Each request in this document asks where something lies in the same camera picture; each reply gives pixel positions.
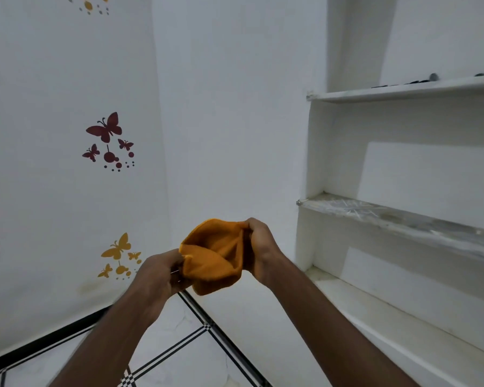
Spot person's left hand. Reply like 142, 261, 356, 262
131, 248, 193, 319

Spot person's right hand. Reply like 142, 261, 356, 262
241, 217, 286, 289

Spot orange cleaning cloth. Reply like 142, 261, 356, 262
179, 218, 254, 297

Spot person's left forearm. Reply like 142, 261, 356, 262
50, 292, 166, 387

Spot person's right forearm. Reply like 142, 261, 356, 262
266, 253, 420, 387

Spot black skirting board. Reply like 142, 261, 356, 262
0, 290, 273, 387

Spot dark flat objects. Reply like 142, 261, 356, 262
371, 78, 431, 89

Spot large yellow butterfly wall stickers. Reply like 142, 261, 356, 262
97, 232, 143, 281

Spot white wall shelf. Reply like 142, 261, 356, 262
304, 266, 484, 387
306, 73, 484, 104

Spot grey marble wall shelf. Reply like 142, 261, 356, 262
296, 192, 484, 269

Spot red butterfly wall stickers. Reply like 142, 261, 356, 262
82, 111, 136, 173

